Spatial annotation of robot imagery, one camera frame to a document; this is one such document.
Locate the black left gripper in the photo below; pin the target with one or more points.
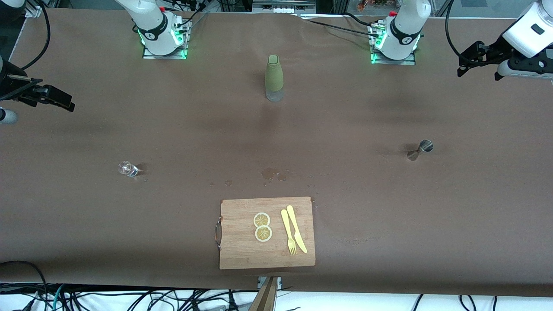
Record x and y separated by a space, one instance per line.
491 51

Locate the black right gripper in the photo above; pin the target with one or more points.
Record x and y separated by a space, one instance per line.
9 85

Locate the steel double jigger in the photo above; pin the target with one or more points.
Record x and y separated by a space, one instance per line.
425 147

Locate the clear glass measuring cup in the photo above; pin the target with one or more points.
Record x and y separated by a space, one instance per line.
127 169

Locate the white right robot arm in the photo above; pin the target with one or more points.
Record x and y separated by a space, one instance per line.
151 21

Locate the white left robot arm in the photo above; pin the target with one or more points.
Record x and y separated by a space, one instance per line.
406 26

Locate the orange background object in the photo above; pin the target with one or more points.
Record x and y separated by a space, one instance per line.
371 5

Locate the brown table cover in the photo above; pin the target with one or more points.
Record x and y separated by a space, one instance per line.
129 237

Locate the grey metal box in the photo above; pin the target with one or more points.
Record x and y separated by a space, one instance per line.
281 7

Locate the glass bottle with green sleeve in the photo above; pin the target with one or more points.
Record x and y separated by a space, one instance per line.
274 73

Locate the large liquid puddle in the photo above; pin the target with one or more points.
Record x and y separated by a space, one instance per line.
270 173

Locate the lemon slice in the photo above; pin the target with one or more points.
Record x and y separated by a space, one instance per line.
262 220
263 234

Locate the yellow plastic knife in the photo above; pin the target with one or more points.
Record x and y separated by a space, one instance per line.
296 229

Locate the yellow plastic fork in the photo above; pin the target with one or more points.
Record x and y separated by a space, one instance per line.
286 224

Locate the aluminium frame profile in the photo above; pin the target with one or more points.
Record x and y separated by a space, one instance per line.
33 11

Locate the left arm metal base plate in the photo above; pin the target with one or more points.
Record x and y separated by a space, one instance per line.
393 62

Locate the metal stand bracket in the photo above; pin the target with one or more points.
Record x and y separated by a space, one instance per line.
261 283

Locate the camera stand post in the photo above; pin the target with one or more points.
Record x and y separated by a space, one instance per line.
265 300

